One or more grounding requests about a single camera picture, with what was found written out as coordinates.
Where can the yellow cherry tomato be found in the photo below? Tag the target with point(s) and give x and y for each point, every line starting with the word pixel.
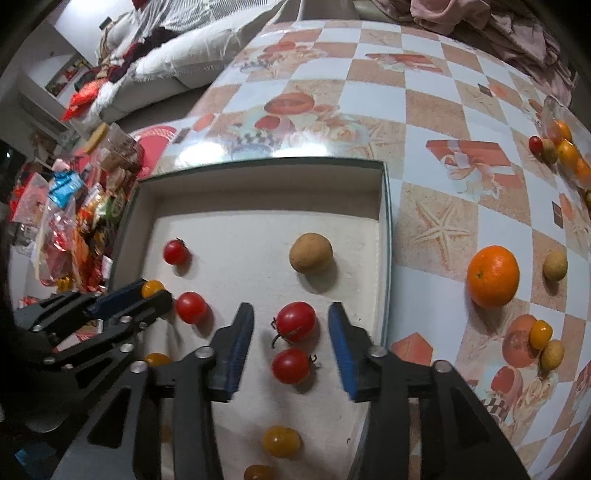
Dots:
pixel 540 334
pixel 280 441
pixel 258 472
pixel 158 359
pixel 151 288

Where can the shallow grey cardboard box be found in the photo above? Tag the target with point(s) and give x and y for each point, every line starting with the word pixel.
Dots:
pixel 240 221

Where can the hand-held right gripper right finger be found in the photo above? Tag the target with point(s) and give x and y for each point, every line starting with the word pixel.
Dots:
pixel 344 350

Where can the pile of snack packets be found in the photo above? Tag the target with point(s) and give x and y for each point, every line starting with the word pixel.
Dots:
pixel 69 217

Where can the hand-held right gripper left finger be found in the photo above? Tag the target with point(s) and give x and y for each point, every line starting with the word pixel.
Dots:
pixel 241 350

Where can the large orange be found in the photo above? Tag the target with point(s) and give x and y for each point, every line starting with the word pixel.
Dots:
pixel 493 276

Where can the grey striped blanket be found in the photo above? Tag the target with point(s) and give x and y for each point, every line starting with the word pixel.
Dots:
pixel 221 9

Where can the clear glass bowl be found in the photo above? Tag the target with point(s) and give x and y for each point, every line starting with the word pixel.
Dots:
pixel 551 110

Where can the pile of pink clothes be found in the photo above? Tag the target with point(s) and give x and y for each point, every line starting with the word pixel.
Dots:
pixel 485 27

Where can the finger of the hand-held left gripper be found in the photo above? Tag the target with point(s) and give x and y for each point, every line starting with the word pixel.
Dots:
pixel 115 297
pixel 147 311

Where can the checkered printed tablecloth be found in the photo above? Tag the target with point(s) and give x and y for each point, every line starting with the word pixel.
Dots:
pixel 360 115

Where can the clear plastic jar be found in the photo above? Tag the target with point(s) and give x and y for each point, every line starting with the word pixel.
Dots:
pixel 115 147

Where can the small orange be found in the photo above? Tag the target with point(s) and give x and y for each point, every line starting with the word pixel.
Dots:
pixel 561 131
pixel 582 170
pixel 568 156

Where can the red cherry tomato with stem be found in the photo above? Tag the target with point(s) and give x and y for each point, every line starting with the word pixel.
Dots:
pixel 291 366
pixel 295 321

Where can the red round tin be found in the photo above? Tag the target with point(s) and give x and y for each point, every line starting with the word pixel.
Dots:
pixel 154 144

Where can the white sofa with clothes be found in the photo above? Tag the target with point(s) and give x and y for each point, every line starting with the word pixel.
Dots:
pixel 184 60

